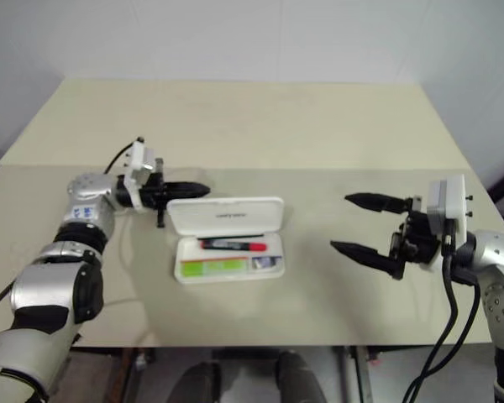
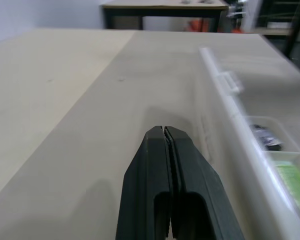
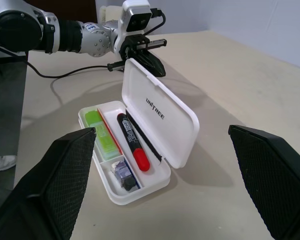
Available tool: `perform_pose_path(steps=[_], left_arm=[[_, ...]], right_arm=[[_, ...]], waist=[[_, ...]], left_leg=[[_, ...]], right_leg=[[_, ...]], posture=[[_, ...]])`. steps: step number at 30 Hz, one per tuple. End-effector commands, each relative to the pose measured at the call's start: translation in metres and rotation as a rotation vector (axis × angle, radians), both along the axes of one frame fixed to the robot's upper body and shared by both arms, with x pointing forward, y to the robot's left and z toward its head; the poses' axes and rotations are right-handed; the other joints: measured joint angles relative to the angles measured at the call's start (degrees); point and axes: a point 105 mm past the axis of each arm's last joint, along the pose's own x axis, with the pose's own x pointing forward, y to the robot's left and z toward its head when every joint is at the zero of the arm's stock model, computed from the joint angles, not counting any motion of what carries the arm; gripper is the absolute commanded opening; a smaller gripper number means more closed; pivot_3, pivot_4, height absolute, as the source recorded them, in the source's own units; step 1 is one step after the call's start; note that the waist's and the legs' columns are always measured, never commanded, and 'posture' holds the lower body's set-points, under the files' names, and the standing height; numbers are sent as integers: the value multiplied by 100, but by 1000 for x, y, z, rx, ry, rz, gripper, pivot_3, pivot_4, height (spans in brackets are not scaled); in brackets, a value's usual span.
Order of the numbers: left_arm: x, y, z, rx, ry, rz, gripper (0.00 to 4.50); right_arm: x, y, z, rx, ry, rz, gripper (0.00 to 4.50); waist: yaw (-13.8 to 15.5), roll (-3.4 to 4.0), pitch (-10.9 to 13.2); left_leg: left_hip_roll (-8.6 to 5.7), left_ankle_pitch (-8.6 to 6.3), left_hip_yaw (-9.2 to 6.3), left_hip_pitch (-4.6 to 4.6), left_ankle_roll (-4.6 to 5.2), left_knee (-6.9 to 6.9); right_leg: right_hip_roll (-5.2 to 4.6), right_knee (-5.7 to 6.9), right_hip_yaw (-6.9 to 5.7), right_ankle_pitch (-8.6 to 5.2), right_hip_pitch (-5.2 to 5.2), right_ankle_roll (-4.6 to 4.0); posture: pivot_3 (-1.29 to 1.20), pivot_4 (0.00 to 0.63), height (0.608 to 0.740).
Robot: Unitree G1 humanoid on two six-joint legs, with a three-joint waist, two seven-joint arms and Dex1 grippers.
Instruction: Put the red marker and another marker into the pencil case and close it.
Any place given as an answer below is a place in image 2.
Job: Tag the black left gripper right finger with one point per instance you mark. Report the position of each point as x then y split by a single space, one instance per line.
197 190

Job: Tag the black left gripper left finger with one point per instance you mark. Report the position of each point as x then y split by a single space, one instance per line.
145 180

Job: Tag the small grey tape roll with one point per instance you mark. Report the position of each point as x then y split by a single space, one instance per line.
266 137

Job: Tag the green glue stick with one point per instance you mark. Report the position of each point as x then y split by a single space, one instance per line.
293 182

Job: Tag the white plastic pencil case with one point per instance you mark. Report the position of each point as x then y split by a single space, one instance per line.
242 125

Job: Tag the orange object under table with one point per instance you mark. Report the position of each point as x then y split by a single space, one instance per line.
197 26

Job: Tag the black metal shelf rack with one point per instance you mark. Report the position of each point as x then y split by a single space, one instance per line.
296 27

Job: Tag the beige table with black frame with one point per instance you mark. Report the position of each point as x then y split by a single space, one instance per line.
165 8

